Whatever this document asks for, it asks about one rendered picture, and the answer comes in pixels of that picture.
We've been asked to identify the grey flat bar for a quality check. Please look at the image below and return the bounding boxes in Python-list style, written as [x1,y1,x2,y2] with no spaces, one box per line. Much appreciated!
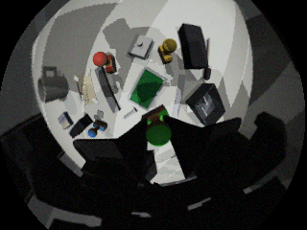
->
[95,66,122,112]
[172,74,187,119]

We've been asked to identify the stamp with blue knob handle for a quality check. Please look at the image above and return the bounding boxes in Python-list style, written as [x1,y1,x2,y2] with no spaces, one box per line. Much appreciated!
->
[87,119,107,138]

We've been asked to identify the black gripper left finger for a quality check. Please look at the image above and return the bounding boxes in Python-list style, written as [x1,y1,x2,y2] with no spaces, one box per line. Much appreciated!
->
[73,118,149,187]

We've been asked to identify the red rubber stamp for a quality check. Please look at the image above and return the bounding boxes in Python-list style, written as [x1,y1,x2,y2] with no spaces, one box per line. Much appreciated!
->
[92,51,116,74]

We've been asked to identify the green rubber stamp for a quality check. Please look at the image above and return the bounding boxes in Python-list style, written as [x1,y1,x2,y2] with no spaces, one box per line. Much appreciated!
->
[141,103,172,146]

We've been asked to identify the white cylinder with black end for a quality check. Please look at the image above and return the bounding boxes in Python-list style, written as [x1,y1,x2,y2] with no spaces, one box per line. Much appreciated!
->
[203,38,214,81]

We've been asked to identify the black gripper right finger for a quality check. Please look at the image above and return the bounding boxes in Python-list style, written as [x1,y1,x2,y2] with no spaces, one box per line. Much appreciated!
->
[164,115,242,179]

